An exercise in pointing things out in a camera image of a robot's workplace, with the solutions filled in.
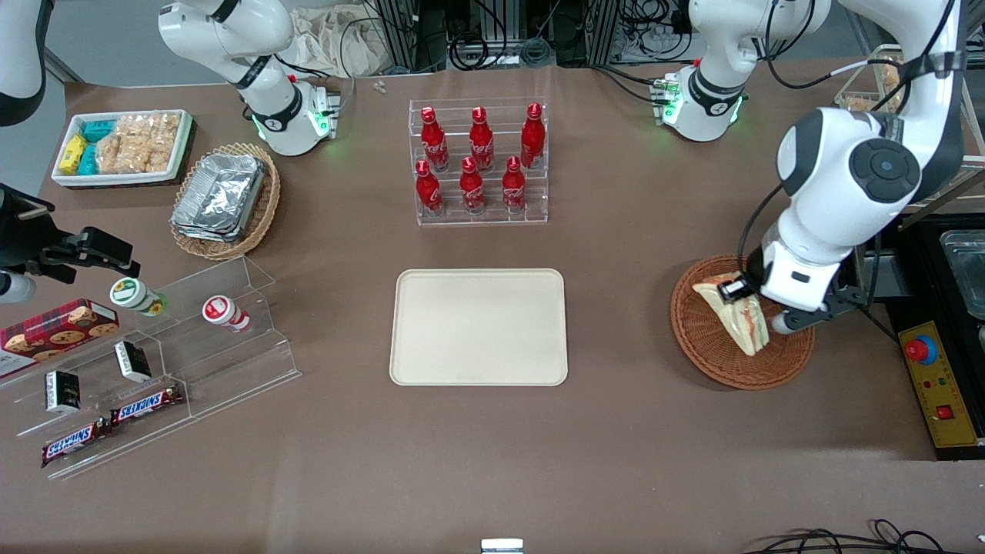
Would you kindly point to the beige crumpled cloth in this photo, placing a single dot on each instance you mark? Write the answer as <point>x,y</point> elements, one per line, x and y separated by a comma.
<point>331,42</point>

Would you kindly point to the clear bag fried snacks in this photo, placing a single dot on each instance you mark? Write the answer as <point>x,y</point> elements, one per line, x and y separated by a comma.
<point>860,102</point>
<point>891,73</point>

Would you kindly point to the light oval wicker basket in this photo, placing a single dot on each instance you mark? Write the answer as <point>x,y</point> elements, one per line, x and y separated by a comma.
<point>265,208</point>

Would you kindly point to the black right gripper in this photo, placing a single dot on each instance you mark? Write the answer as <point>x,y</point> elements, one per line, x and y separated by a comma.
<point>17,231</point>

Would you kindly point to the small black white box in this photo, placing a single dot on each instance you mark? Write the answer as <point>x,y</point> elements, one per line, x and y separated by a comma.
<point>63,392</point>
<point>132,362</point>

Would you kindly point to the black machine housing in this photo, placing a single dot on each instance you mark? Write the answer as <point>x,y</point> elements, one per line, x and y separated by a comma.
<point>916,308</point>

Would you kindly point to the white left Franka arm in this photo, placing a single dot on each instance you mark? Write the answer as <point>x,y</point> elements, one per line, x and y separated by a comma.
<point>816,154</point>

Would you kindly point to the stacked aluminium foil containers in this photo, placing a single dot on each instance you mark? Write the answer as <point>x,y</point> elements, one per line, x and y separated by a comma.
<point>219,196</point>

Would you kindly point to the yellow snack box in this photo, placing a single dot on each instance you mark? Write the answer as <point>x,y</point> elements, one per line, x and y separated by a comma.
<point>73,154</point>

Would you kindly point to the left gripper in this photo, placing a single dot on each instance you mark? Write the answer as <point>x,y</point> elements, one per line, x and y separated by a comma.
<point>752,275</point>

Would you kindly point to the red cola bottle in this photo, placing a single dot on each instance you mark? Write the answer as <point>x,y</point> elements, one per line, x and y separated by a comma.
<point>435,142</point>
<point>428,192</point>
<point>472,191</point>
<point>513,188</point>
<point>481,142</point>
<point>532,138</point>

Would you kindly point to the clear acrylic step shelf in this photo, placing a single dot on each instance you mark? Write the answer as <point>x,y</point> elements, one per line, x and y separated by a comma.
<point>231,362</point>

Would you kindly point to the black equipment rack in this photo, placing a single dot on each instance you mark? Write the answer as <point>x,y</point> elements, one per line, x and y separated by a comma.
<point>431,31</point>

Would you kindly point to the grey metal bar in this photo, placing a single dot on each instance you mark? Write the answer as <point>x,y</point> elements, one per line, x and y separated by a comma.
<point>943,198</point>

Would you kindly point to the red tartan cookie box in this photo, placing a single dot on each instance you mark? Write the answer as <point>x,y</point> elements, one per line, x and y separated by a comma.
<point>54,335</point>

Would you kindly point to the green lid yogurt bottle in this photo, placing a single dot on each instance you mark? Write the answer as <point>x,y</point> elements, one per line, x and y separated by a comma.
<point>135,296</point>

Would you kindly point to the grey metal box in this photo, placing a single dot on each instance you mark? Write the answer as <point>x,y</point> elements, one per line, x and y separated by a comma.
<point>885,281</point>

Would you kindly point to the teal snack box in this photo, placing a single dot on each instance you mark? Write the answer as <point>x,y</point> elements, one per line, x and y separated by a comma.
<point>88,160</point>
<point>98,130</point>

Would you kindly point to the clear glass container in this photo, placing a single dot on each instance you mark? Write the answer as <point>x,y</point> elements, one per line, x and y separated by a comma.
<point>966,269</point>

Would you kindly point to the white rectangular snack bin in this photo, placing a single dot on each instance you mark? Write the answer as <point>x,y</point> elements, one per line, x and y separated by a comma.
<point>115,178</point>

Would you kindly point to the clear acrylic bottle rack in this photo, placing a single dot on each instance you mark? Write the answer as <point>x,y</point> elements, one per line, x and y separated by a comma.
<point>539,192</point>

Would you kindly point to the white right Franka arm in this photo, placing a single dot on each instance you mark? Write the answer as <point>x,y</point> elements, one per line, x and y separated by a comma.
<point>231,38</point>

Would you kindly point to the clear bag rice crackers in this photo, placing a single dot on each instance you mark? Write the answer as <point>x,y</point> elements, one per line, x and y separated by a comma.
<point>119,150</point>
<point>163,138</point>

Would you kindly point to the small white block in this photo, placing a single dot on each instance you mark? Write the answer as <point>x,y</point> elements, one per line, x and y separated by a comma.
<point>502,546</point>

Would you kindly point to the triangular sandwich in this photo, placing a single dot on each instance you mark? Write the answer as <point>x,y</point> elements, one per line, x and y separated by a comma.
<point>742,327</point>

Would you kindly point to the Snickers chocolate bar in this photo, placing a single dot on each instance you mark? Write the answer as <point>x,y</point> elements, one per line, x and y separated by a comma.
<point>146,405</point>
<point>73,444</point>

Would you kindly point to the brown round wicker basket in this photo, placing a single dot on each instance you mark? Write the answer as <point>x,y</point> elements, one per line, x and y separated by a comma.
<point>708,354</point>

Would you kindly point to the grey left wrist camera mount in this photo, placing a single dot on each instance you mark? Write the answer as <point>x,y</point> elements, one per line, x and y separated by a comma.
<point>800,319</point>

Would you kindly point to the yellow emergency stop box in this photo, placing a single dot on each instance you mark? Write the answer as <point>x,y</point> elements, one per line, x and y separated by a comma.
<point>943,392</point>

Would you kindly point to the beige plastic tray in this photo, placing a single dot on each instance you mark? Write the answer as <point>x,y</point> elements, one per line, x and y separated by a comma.
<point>477,327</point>

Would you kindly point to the red lid yogurt bottle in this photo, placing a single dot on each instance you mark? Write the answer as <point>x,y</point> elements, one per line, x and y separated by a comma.
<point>223,312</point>

